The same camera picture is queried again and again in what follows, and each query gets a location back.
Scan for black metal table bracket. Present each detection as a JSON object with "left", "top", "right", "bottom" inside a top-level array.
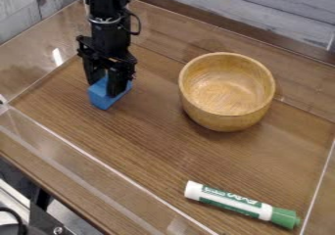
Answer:
[{"left": 30, "top": 188, "right": 66, "bottom": 235}]

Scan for brown wooden bowl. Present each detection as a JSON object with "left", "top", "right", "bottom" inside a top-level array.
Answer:
[{"left": 178, "top": 52, "right": 277, "bottom": 132}]

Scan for clear acrylic tray walls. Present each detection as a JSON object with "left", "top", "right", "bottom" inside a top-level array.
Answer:
[{"left": 0, "top": 0, "right": 335, "bottom": 235}]

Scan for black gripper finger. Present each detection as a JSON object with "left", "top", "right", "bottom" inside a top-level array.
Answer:
[
  {"left": 107, "top": 66, "right": 130, "bottom": 98},
  {"left": 83, "top": 56, "right": 105, "bottom": 84}
]

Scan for green white dry-erase marker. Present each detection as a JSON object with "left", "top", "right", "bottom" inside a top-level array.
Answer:
[{"left": 185, "top": 180, "right": 302, "bottom": 229}]

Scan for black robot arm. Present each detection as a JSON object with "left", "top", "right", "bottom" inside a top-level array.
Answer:
[{"left": 77, "top": 0, "right": 142, "bottom": 98}]

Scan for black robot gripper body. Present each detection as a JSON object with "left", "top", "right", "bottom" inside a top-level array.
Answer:
[{"left": 77, "top": 15, "right": 139, "bottom": 79}]

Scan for black cable under table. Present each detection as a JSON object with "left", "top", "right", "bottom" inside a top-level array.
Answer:
[{"left": 0, "top": 208, "right": 29, "bottom": 228}]

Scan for blue rectangular block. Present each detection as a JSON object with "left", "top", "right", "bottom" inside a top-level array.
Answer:
[{"left": 89, "top": 77, "right": 133, "bottom": 111}]

